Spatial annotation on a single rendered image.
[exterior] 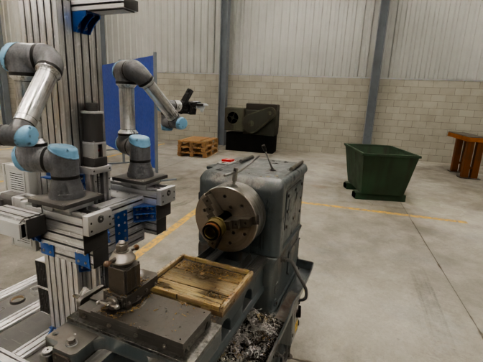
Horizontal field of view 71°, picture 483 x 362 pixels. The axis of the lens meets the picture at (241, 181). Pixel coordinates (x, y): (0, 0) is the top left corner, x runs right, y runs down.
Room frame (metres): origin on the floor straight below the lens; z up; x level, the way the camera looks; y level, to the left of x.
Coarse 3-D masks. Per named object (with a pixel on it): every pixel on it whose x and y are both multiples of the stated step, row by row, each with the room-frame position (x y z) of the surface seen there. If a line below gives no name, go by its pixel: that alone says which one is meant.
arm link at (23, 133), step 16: (48, 48) 1.43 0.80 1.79; (48, 64) 1.38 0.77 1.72; (32, 80) 1.33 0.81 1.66; (48, 80) 1.35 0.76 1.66; (32, 96) 1.28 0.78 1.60; (48, 96) 1.34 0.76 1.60; (16, 112) 1.23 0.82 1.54; (32, 112) 1.24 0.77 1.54; (0, 128) 1.18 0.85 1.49; (16, 128) 1.18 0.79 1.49; (32, 128) 1.20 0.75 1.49; (16, 144) 1.17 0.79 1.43; (32, 144) 1.19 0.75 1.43
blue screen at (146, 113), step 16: (112, 64) 8.35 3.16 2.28; (144, 64) 6.65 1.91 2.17; (112, 80) 8.40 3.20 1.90; (112, 96) 8.45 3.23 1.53; (144, 96) 6.68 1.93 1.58; (112, 112) 8.49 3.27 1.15; (144, 112) 6.70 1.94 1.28; (112, 128) 8.55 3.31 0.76; (144, 128) 6.71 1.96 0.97; (112, 144) 8.60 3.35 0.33
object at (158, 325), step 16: (96, 288) 1.04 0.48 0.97; (80, 304) 0.96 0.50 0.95; (144, 304) 0.96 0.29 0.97; (160, 304) 0.96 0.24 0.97; (176, 304) 0.97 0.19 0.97; (96, 320) 0.91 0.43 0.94; (112, 320) 0.88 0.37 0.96; (128, 320) 0.87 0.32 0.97; (144, 320) 0.88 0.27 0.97; (160, 320) 0.88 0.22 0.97; (176, 320) 0.88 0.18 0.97; (192, 320) 0.89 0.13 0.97; (208, 320) 0.92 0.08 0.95; (144, 336) 0.84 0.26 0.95; (160, 336) 0.81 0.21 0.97; (176, 336) 0.81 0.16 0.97; (192, 336) 0.83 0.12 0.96; (176, 352) 0.80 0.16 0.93
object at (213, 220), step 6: (210, 222) 1.35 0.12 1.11; (216, 222) 1.34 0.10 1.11; (222, 222) 1.37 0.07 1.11; (204, 228) 1.33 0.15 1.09; (210, 228) 1.39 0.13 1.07; (216, 228) 1.32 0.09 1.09; (222, 228) 1.34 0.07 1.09; (204, 234) 1.34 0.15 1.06; (210, 234) 1.36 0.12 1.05; (216, 234) 1.31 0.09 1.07; (222, 234) 1.37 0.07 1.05; (210, 240) 1.33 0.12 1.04
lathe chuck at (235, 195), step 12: (216, 192) 1.48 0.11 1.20; (228, 192) 1.46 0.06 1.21; (240, 192) 1.44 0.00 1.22; (252, 192) 1.51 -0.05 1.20; (204, 204) 1.51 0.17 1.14; (228, 204) 1.46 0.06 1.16; (240, 204) 1.44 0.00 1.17; (252, 204) 1.43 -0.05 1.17; (204, 216) 1.50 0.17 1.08; (252, 216) 1.41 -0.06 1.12; (240, 228) 1.43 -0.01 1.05; (252, 228) 1.41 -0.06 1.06; (228, 240) 1.46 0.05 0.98; (240, 240) 1.43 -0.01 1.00; (252, 240) 1.41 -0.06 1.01
